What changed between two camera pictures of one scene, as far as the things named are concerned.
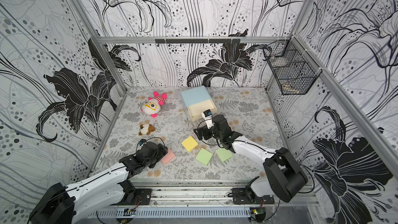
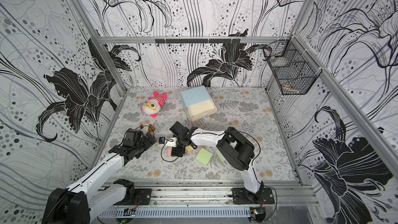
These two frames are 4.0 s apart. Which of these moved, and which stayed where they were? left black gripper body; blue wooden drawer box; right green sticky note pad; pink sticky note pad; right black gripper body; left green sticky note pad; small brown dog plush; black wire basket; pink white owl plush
Moved: pink sticky note pad; left black gripper body; right black gripper body
Stayed: left green sticky note pad; pink white owl plush; right green sticky note pad; black wire basket; blue wooden drawer box; small brown dog plush
